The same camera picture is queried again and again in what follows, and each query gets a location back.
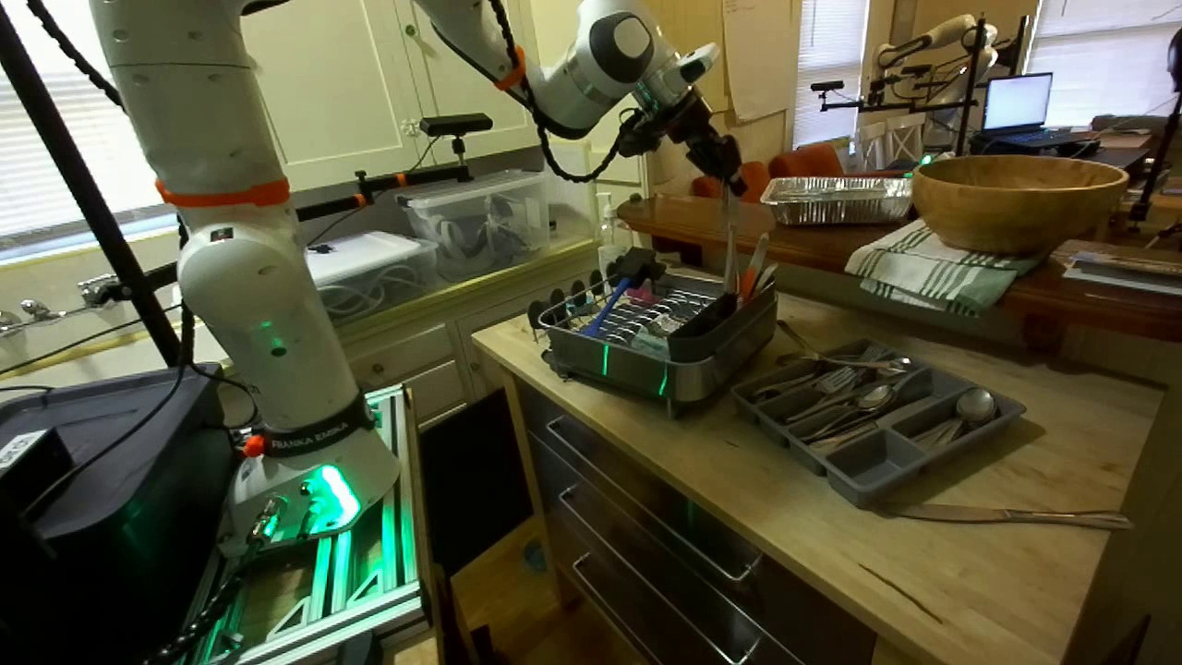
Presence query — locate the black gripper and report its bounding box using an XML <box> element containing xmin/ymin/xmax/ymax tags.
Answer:
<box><xmin>636</xmin><ymin>89</ymin><xmax>753</xmax><ymax>201</ymax></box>

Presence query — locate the orange plastic utensil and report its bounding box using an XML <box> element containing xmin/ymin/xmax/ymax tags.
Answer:
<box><xmin>734</xmin><ymin>233</ymin><xmax>776</xmax><ymax>308</ymax></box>

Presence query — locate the aluminium robot base platform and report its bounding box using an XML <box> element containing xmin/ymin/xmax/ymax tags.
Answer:
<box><xmin>160</xmin><ymin>380</ymin><xmax>437</xmax><ymax>665</ymax></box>

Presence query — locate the silver metal knife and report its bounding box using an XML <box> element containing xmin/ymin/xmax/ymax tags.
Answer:
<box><xmin>717</xmin><ymin>190</ymin><xmax>748</xmax><ymax>295</ymax></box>

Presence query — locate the blue plastic spoon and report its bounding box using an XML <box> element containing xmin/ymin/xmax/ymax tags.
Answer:
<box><xmin>574</xmin><ymin>277</ymin><xmax>643</xmax><ymax>348</ymax></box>

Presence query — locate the gray dish rack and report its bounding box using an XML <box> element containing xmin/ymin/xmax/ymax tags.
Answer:
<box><xmin>529</xmin><ymin>250</ymin><xmax>785</xmax><ymax>419</ymax></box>

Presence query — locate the striped dish towel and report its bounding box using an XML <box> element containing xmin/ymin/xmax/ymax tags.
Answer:
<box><xmin>841</xmin><ymin>219</ymin><xmax>1044</xmax><ymax>319</ymax></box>

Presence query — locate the silver metal spoon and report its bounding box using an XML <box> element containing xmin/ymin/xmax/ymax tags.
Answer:
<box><xmin>918</xmin><ymin>385</ymin><xmax>1005</xmax><ymax>454</ymax></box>

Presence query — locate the long silver table knife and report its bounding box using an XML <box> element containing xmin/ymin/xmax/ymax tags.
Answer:
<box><xmin>884</xmin><ymin>500</ymin><xmax>1139</xmax><ymax>537</ymax></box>

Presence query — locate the aluminium foil tray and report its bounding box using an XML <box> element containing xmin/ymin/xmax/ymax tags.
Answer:
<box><xmin>759</xmin><ymin>174</ymin><xmax>918</xmax><ymax>233</ymax></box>

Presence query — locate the small black object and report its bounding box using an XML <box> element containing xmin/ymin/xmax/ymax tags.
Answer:
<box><xmin>607</xmin><ymin>247</ymin><xmax>669</xmax><ymax>295</ymax></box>

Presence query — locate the clear bottle white cap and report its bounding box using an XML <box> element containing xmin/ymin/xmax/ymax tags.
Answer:
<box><xmin>593</xmin><ymin>180</ymin><xmax>639</xmax><ymax>272</ymax></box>

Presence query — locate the clear plastic storage bin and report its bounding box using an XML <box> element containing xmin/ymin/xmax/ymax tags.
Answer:
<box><xmin>400</xmin><ymin>171</ymin><xmax>561</xmax><ymax>279</ymax></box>

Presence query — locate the gray cutlery tray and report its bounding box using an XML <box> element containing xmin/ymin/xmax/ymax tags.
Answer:
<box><xmin>732</xmin><ymin>341</ymin><xmax>1031</xmax><ymax>511</ymax></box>

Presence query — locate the wooden bowl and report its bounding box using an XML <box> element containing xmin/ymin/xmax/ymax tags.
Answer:
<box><xmin>911</xmin><ymin>151</ymin><xmax>1136</xmax><ymax>260</ymax></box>

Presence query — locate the open laptop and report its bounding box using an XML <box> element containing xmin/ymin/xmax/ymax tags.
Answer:
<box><xmin>974</xmin><ymin>66</ymin><xmax>1064</xmax><ymax>141</ymax></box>

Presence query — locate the white base cabinet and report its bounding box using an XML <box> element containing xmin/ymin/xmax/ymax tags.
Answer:
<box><xmin>330</xmin><ymin>236</ymin><xmax>607</xmax><ymax>432</ymax></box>

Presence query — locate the white lidded storage bin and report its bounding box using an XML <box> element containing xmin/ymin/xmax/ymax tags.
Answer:
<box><xmin>302</xmin><ymin>229</ymin><xmax>442</xmax><ymax>324</ymax></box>

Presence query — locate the dark drawer cabinet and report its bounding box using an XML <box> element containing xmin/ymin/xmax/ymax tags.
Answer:
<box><xmin>508</xmin><ymin>375</ymin><xmax>894</xmax><ymax>665</ymax></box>

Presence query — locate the black tripod pole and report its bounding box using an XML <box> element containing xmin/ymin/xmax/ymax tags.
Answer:
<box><xmin>0</xmin><ymin>6</ymin><xmax>192</xmax><ymax>368</ymax></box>

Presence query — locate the black computer box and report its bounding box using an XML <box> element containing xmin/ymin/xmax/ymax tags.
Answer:
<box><xmin>0</xmin><ymin>367</ymin><xmax>245</xmax><ymax>665</ymax></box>

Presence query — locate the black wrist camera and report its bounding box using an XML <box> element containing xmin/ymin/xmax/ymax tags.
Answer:
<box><xmin>617</xmin><ymin>108</ymin><xmax>676</xmax><ymax>158</ymax></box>

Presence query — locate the black stereo camera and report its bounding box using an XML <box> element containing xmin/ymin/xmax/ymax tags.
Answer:
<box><xmin>416</xmin><ymin>109</ymin><xmax>499</xmax><ymax>141</ymax></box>

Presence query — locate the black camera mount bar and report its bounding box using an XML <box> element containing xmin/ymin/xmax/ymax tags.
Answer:
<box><xmin>292</xmin><ymin>151</ymin><xmax>494</xmax><ymax>223</ymax></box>

